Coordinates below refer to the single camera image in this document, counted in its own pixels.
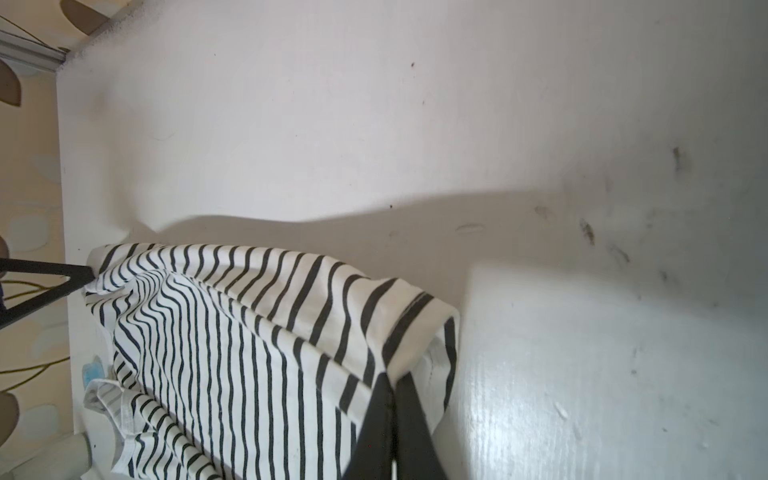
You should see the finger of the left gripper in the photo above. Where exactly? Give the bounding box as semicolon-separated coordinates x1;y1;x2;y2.
1;258;95;281
1;278;90;328

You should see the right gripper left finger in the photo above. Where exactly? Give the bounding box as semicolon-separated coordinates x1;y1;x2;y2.
342;373;395;480

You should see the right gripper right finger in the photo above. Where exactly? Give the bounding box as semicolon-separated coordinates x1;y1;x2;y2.
394;374;447;480

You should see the black white striped tank top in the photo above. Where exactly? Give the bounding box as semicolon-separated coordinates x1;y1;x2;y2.
84;243;460;479

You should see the round sticker on table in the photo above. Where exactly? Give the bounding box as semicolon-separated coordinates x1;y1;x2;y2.
81;356;106;389

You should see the aluminium frame back bar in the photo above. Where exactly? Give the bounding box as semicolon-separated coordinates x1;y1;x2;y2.
0;31;66;73

